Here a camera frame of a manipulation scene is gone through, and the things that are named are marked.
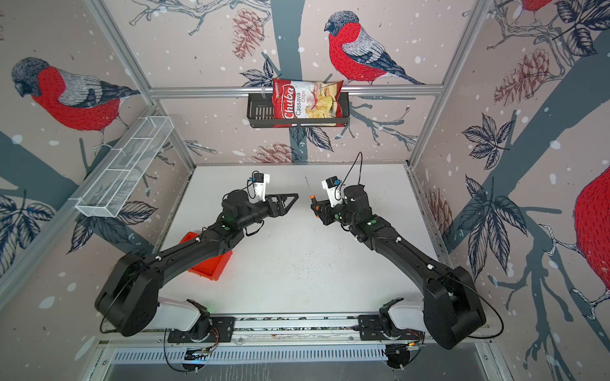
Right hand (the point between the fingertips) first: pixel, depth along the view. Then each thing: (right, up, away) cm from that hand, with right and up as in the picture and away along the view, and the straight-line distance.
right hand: (310, 209), depth 80 cm
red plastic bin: (-35, -21, +2) cm, 41 cm away
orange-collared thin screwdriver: (0, +4, 0) cm, 4 cm away
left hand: (-6, +4, -5) cm, 9 cm away
